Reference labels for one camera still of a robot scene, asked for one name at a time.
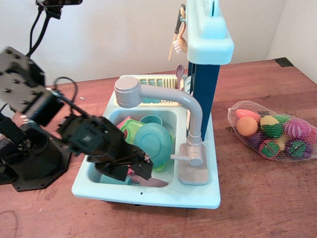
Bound yellow toy dish rack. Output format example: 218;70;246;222
121;75;181;107

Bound black cable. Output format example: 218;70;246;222
0;9;50;115

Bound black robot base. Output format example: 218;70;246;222
0;114;73;192

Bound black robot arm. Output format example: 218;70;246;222
0;47;153;181

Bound hanging toy utensils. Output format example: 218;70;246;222
168;4;188;60

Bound camera on mount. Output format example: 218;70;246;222
36;0;83;19

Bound pink toy cup back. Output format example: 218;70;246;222
117;117;131;129

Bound purple toy spoon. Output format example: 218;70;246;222
175;64;184;89

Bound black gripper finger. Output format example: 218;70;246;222
132;161;154;180
98;165;128;181

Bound pink toy cup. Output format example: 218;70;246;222
117;117;131;129
127;168;135;177

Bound light blue toy sink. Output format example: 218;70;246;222
71;75;221;210

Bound grey toy faucet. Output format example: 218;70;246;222
114;76;209;185

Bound teal toy plate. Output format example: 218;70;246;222
134;122;173;168

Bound green toy tray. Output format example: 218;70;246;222
120;119;173;172

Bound pink toy knife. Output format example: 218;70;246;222
130;173;168;187

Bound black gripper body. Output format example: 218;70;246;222
87;140;151;170

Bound net bag of toy food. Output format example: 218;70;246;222
227;101;317;162

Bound pink toy cup front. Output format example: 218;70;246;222
127;168;135;177

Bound light blue toy shelf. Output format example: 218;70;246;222
186;0;234;137

